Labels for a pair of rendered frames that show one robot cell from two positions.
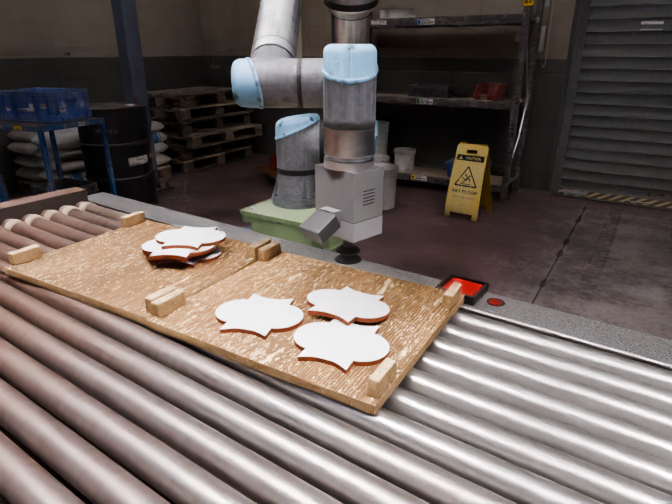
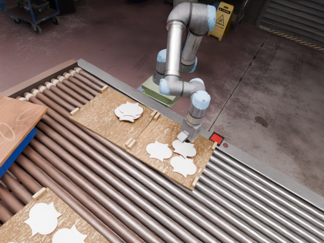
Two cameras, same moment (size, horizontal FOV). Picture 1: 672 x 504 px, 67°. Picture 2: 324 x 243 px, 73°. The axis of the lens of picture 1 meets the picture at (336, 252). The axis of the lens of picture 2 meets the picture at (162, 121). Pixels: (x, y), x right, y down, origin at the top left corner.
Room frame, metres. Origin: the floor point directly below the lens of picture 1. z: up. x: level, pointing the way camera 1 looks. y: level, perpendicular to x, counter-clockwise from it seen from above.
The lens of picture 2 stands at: (0.03, 0.24, 1.94)
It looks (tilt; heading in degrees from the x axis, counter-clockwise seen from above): 47 degrees down; 352
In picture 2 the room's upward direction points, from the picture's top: 11 degrees clockwise
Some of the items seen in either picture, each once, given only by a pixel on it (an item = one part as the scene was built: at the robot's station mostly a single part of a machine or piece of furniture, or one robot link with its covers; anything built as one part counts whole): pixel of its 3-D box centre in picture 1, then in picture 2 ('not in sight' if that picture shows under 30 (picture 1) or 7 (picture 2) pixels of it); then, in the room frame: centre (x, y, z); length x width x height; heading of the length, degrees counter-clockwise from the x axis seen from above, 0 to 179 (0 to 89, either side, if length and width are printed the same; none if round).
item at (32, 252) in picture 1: (25, 255); (74, 112); (0.95, 0.63, 0.95); 0.06 x 0.02 x 0.03; 150
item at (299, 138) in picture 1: (300, 140); (166, 60); (1.35, 0.09, 1.11); 0.13 x 0.12 x 0.14; 89
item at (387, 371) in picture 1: (382, 377); (195, 182); (0.54, -0.06, 0.95); 0.06 x 0.02 x 0.03; 149
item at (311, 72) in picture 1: (338, 83); (193, 89); (0.84, 0.00, 1.29); 0.11 x 0.11 x 0.08; 89
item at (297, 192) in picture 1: (299, 183); (163, 74); (1.35, 0.10, 1.00); 0.15 x 0.15 x 0.10
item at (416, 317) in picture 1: (313, 310); (173, 147); (0.75, 0.04, 0.93); 0.41 x 0.35 x 0.02; 59
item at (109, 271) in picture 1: (146, 261); (115, 115); (0.97, 0.39, 0.93); 0.41 x 0.35 x 0.02; 60
